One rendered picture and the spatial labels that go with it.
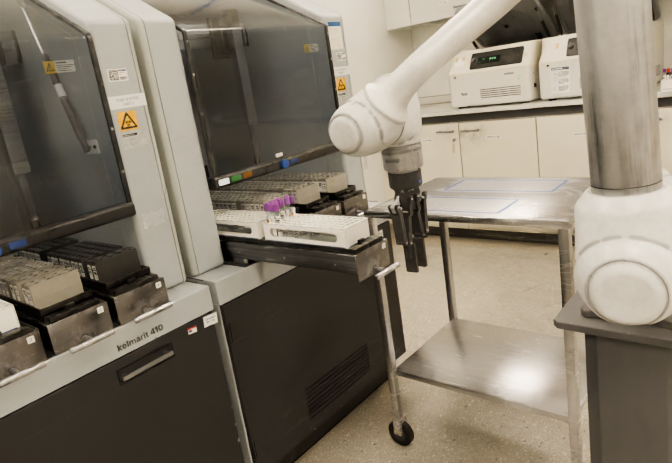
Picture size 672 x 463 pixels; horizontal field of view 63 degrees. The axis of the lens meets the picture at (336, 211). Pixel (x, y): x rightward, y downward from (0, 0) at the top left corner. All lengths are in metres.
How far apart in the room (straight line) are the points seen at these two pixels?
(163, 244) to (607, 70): 1.12
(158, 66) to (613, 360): 1.26
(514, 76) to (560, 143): 0.49
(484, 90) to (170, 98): 2.46
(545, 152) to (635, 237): 2.68
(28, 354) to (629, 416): 1.21
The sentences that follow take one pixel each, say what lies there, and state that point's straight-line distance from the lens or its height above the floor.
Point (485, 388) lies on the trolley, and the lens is 1.75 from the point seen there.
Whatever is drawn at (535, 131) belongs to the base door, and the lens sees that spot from 3.57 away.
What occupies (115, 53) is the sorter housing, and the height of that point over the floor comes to 1.36.
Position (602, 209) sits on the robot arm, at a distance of 0.92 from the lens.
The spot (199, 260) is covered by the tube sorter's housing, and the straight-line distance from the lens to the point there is 1.61.
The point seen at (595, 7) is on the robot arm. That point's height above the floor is 1.26.
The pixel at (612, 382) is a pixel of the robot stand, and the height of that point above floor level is 0.57.
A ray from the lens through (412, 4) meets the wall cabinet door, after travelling 4.22.
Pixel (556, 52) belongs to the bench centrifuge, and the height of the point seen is 1.17.
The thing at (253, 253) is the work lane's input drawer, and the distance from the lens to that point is 1.57.
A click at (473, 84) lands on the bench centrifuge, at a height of 1.05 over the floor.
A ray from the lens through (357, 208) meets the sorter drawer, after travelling 1.96.
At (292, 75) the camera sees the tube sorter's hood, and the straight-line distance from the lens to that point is 1.85.
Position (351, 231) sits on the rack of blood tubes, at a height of 0.85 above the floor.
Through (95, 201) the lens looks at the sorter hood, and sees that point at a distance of 1.43.
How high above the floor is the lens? 1.22
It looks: 13 degrees down
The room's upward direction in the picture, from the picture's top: 9 degrees counter-clockwise
